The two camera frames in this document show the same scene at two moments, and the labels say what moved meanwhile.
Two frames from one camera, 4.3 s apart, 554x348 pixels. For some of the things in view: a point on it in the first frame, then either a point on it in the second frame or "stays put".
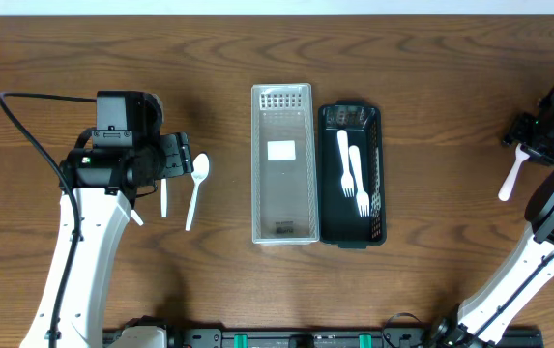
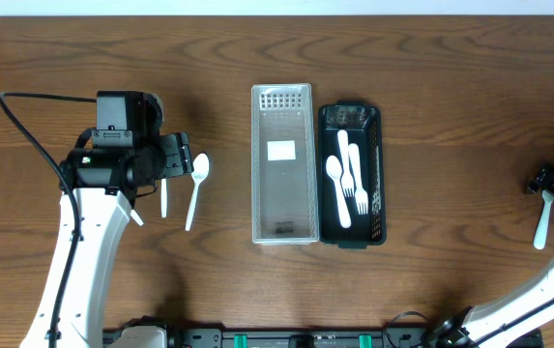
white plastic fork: x=347 y=182 stays put
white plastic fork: x=363 y=200 stays put
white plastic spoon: x=521 y=156 → x=334 y=166
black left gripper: x=176 y=151 stays put
